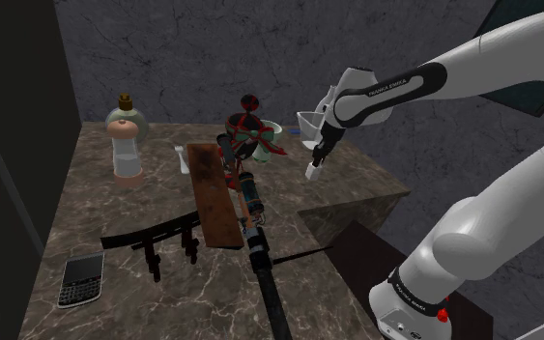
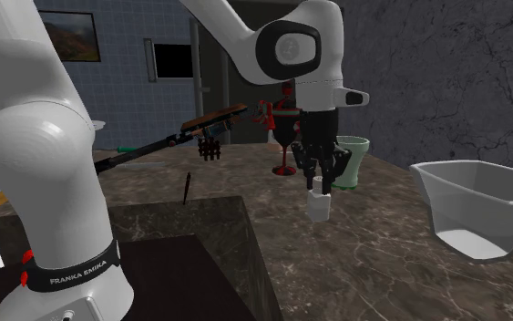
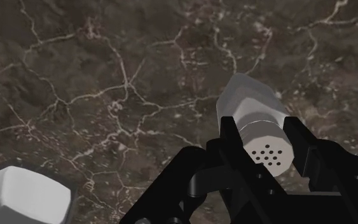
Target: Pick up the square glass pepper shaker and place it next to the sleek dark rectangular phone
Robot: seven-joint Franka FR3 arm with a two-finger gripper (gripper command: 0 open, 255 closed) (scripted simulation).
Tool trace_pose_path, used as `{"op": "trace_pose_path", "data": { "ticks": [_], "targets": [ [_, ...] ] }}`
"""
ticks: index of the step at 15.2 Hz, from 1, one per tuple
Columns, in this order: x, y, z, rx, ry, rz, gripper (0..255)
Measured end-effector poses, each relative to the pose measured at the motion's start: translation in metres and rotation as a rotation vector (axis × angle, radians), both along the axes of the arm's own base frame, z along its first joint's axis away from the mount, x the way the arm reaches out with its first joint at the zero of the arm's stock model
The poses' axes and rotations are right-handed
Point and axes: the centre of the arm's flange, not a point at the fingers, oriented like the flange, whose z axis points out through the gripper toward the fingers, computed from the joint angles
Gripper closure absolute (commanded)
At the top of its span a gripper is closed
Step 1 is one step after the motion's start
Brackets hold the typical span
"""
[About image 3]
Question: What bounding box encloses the grey salt shaker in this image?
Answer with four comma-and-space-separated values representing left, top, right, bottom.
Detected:
216, 72, 295, 178

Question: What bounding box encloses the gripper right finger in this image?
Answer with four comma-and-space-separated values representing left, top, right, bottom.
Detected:
282, 115, 358, 202

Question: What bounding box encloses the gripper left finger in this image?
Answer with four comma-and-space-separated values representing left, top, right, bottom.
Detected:
119, 116, 286, 224

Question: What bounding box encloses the white faceted container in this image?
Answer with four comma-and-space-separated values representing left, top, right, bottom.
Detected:
0, 165, 72, 224

